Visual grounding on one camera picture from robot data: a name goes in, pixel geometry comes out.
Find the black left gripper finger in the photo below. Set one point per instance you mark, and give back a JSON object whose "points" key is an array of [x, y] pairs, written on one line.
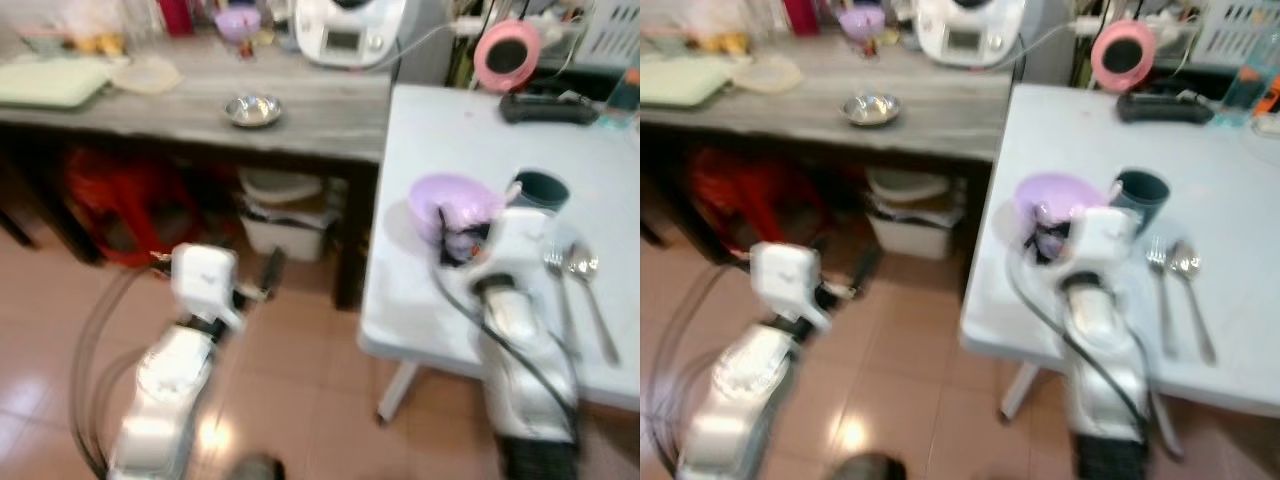
{"points": [[865, 268], [272, 270]]}

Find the purple plastic bowl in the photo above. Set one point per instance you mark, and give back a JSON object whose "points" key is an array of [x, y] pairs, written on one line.
{"points": [[450, 195], [1055, 192]]}

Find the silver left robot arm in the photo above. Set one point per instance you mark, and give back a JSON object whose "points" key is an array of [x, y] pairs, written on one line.
{"points": [[165, 390], [745, 385]]}

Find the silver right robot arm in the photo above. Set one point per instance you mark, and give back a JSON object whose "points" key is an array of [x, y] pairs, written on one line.
{"points": [[1100, 375], [525, 380]]}

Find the white storage bin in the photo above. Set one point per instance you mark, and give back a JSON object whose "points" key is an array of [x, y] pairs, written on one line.
{"points": [[912, 222], [285, 225]]}

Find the dark teal cup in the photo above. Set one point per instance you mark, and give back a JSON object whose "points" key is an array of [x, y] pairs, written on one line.
{"points": [[540, 190], [1142, 192]]}

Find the steel fork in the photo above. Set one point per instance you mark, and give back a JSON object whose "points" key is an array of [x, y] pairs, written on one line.
{"points": [[1158, 270], [558, 270]]}

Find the steel spoon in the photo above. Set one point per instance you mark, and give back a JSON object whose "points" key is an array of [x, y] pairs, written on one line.
{"points": [[1184, 262], [582, 262]]}

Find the white table leg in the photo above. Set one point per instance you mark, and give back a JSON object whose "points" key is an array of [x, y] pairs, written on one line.
{"points": [[398, 392], [1020, 392]]}

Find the small steel bowl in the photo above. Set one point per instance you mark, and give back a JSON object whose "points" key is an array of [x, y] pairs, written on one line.
{"points": [[872, 108], [252, 110]]}

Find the black oblong case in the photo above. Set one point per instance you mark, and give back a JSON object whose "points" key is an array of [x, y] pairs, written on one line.
{"points": [[548, 108], [1165, 107]]}

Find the grey wooden counter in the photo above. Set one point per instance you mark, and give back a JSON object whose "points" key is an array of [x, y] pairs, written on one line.
{"points": [[180, 125]]}

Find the dark robot foot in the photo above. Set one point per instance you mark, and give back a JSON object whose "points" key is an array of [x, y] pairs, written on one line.
{"points": [[256, 469], [868, 468]]}

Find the pink round device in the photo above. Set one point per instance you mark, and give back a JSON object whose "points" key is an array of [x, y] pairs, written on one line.
{"points": [[1123, 55], [507, 55]]}

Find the clear teal glass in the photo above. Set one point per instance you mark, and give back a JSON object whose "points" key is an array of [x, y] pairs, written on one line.
{"points": [[1242, 97], [622, 100]]}

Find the translucent round lid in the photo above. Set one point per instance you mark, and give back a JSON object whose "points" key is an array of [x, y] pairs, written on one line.
{"points": [[768, 73], [147, 75]]}

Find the white kitchen appliance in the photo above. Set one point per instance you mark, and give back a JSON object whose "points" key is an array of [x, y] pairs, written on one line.
{"points": [[968, 35], [345, 35]]}

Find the small purple cup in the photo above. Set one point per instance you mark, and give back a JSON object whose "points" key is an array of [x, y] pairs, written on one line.
{"points": [[861, 21], [238, 22]]}

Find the red canister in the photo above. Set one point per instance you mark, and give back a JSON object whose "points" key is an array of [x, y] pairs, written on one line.
{"points": [[801, 17], [176, 17]]}

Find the pale green tray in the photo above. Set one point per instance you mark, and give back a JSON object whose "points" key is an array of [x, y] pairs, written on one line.
{"points": [[45, 82], [685, 80]]}

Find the grey slotted basket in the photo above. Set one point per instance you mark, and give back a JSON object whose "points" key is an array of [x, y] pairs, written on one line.
{"points": [[1238, 32], [612, 32]]}

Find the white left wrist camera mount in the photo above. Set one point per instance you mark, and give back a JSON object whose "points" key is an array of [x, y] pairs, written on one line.
{"points": [[785, 272], [203, 275]]}

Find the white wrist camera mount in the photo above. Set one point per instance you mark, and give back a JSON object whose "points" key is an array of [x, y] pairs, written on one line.
{"points": [[1103, 238], [203, 275], [785, 272], [515, 240]]}

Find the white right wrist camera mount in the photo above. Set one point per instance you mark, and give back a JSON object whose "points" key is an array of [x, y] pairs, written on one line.
{"points": [[1103, 238], [515, 240]]}

